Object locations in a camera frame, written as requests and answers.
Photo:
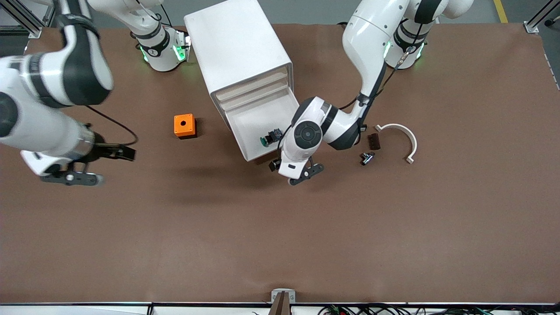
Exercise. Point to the dark brown cylindrical block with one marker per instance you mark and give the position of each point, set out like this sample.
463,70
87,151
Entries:
373,141

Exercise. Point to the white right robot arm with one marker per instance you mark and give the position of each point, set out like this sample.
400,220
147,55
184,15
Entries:
43,127

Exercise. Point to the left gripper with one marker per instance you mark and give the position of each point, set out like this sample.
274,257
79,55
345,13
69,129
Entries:
274,165

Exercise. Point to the chrome angle valve fitting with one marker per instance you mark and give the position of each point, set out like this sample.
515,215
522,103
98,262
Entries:
367,158

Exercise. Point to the green mushroom pushbutton switch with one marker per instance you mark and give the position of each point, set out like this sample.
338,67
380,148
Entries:
271,136

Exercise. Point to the black square white-cap pushbutton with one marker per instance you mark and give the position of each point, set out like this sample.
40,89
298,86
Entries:
363,127

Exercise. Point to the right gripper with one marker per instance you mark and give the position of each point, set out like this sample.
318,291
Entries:
101,151

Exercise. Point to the aluminium frame post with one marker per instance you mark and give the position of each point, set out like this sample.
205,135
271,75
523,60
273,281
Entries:
24,19
540,17

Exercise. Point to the orange button enclosure box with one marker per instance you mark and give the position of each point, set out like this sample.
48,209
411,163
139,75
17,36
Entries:
184,126

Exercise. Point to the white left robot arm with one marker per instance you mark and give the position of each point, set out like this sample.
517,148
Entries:
367,39

